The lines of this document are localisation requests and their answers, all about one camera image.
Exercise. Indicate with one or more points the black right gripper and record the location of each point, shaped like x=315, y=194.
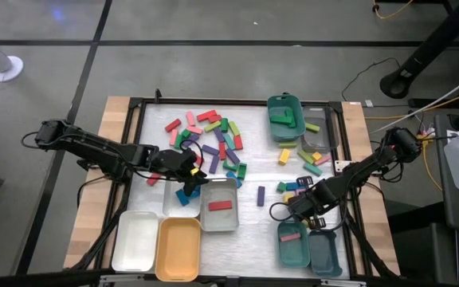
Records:
x=313, y=197

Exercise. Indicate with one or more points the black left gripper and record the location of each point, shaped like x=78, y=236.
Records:
x=169, y=161

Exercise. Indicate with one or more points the blue block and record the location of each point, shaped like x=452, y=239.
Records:
x=194, y=193
x=181, y=197
x=292, y=186
x=232, y=175

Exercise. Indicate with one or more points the red block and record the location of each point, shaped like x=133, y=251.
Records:
x=200, y=160
x=173, y=125
x=220, y=205
x=216, y=119
x=153, y=180
x=222, y=151
x=205, y=116
x=238, y=142

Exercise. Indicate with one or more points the yellow block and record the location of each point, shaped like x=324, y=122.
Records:
x=288, y=197
x=285, y=156
x=316, y=156

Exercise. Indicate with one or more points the teal block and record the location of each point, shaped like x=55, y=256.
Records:
x=312, y=169
x=229, y=141

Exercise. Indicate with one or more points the pink block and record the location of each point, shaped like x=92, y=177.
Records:
x=190, y=118
x=290, y=237
x=323, y=160
x=194, y=130
x=173, y=137

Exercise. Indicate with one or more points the purple block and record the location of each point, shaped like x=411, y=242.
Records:
x=261, y=196
x=214, y=163
x=232, y=156
x=210, y=150
x=192, y=139
x=218, y=134

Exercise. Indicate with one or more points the lime block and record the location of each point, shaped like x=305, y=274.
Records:
x=212, y=126
x=312, y=127
x=288, y=144
x=234, y=128
x=306, y=156

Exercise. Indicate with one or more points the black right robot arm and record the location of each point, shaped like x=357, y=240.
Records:
x=373, y=163

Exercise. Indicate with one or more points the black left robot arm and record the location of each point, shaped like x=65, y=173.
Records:
x=94, y=147

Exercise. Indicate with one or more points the white plastic bin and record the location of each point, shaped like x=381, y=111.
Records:
x=171, y=209
x=136, y=241

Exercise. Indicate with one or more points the green arch block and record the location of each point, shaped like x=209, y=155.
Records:
x=242, y=171
x=229, y=166

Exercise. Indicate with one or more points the grey plastic bin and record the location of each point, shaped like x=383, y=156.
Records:
x=219, y=223

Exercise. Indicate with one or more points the silver mounting plate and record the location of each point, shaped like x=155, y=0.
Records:
x=342, y=165

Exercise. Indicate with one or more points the dark teal plastic bin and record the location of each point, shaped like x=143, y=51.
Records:
x=323, y=253

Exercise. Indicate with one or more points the orange plastic bin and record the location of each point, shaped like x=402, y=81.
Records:
x=177, y=249

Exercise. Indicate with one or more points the black floor stand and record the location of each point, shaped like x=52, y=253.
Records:
x=432, y=44

